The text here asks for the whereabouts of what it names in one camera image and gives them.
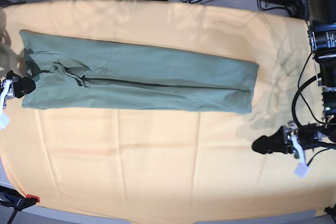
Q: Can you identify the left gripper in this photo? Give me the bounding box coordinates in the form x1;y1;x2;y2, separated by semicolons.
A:
251;121;324;156

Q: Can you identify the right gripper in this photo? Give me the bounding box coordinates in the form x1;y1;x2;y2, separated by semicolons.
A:
1;76;19;103

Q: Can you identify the green T-shirt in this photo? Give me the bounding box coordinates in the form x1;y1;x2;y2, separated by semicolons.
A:
19;30;259;114

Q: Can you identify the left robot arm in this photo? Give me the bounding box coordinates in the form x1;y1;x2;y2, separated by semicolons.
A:
2;0;335;150

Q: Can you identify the black corner clamp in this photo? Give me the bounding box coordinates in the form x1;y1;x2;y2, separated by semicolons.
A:
324;206;336;218

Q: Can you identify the black red clamp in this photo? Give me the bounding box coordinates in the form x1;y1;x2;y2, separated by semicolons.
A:
1;186;40;224

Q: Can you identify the yellow tablecloth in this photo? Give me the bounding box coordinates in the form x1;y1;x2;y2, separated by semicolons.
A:
1;0;335;223

